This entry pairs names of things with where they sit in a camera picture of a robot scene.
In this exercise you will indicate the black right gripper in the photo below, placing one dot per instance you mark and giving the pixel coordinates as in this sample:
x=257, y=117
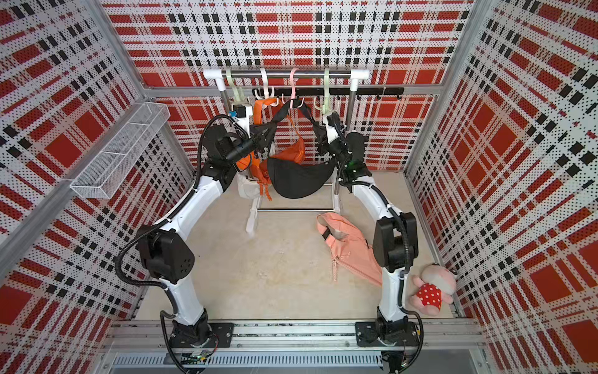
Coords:
x=323, y=142

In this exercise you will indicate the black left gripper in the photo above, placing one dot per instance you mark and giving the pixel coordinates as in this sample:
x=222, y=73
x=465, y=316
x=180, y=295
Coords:
x=260, y=139

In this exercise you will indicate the orange fabric bag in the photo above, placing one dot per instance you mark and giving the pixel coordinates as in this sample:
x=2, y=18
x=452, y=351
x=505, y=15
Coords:
x=294, y=153

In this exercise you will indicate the black fabric bag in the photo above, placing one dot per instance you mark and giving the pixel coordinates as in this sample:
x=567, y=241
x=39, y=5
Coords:
x=291, y=180

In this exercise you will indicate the cream fabric bag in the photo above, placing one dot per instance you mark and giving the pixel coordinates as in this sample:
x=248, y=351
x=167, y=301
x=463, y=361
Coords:
x=248, y=187

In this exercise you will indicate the pink fabric bag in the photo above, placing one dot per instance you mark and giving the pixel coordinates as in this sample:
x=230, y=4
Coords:
x=348, y=248

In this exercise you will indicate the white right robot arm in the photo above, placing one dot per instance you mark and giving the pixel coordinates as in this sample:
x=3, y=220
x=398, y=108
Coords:
x=386, y=260

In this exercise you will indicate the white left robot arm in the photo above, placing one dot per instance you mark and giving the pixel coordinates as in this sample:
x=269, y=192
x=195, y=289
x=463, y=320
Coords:
x=159, y=255

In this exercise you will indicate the light green hook right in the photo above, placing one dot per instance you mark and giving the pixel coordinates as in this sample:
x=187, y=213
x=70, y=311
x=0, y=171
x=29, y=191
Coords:
x=325, y=108

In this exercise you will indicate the light green hook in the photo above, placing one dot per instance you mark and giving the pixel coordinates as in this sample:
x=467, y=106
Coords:
x=239, y=97
x=325, y=108

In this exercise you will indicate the white plastic hook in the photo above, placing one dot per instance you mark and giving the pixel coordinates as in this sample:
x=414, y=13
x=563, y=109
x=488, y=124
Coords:
x=266, y=96

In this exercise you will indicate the pink plastic hook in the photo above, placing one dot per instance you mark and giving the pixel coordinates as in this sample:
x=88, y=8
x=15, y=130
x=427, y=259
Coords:
x=293, y=101

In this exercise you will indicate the light green hook left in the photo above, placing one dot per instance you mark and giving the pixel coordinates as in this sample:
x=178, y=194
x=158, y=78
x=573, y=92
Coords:
x=239, y=97

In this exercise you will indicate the white and steel garment rack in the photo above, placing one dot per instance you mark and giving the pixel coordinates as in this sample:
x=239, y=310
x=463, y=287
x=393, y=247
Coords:
x=354, y=77

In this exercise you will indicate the pink plush toy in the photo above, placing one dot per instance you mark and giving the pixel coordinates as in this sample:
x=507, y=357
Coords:
x=436, y=286

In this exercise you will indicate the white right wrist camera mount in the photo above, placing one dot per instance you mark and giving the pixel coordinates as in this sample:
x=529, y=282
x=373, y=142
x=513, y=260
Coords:
x=332, y=126

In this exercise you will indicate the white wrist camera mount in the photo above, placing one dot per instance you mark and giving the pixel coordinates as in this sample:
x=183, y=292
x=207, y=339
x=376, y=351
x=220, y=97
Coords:
x=242, y=115
x=332, y=126

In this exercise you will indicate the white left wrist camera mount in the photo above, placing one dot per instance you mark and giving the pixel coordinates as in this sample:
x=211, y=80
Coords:
x=242, y=115

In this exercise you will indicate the black wall hook rail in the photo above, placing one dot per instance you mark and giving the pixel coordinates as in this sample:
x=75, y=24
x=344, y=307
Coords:
x=337, y=92

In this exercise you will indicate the white wire mesh basket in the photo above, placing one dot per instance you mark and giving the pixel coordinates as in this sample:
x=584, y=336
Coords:
x=104, y=174

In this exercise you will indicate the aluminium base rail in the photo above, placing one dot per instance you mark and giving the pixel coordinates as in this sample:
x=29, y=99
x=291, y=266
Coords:
x=343, y=345

